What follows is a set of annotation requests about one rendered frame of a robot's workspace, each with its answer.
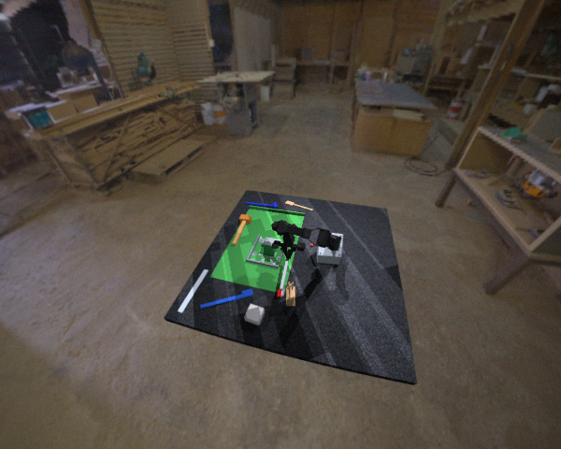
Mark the orange mallet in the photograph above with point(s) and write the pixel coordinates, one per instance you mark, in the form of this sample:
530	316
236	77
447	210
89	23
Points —
244	219

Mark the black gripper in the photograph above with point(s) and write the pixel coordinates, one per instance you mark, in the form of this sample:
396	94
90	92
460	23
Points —
288	241

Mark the green putting mat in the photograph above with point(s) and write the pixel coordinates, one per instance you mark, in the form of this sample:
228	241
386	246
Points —
233	266

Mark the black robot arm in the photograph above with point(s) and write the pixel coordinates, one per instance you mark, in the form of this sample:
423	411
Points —
325	238

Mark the white flat bar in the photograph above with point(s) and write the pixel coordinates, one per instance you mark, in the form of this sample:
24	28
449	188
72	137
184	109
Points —
188	298

